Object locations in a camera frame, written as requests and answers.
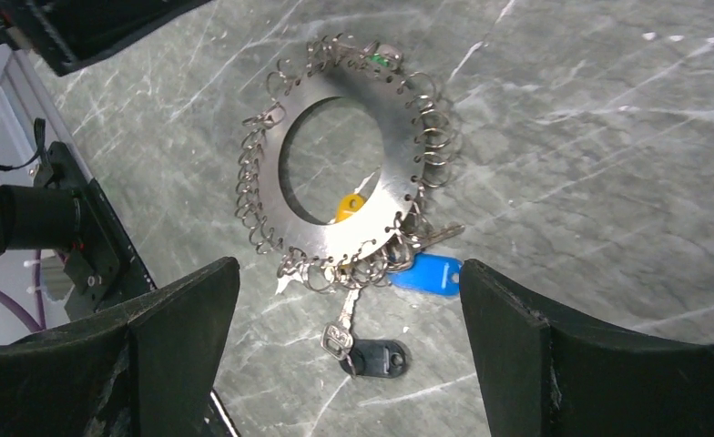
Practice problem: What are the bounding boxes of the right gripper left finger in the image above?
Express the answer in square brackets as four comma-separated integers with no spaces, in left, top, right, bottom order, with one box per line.
[0,257,240,436]

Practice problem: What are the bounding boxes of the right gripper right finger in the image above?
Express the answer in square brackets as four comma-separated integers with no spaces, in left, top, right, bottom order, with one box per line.
[460,259,714,436]

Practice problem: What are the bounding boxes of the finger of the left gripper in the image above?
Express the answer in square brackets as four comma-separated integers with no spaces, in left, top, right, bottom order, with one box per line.
[0,0,208,76]

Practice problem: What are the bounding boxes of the blue key tag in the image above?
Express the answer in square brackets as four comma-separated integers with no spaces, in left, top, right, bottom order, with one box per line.
[388,224,465,297]

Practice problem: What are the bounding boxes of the yellow key tag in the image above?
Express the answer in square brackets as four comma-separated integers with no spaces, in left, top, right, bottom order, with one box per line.
[333,193,366,223]

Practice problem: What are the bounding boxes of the green key tag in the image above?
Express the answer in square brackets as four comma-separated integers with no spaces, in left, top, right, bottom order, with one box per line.
[363,40,403,71]

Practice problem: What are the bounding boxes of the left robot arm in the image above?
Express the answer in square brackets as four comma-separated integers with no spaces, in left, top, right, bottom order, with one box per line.
[0,1,202,255]

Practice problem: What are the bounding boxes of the black white key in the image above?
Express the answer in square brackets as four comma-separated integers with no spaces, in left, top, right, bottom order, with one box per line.
[321,289,410,379]

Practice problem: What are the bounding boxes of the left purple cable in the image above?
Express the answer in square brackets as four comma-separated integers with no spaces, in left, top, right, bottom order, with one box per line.
[0,249,47,334]

